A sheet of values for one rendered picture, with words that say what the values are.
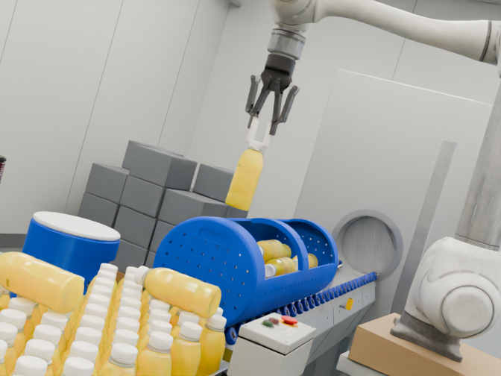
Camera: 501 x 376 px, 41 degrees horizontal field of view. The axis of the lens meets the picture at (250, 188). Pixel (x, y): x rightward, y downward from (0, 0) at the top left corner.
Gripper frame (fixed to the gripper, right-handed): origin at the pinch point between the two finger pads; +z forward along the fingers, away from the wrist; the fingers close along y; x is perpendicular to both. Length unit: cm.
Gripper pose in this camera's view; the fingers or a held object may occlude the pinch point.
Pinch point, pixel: (260, 133)
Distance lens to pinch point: 172.9
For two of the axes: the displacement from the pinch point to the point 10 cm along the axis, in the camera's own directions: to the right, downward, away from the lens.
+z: -2.8, 9.6, 0.5
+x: -3.5, -0.5, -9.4
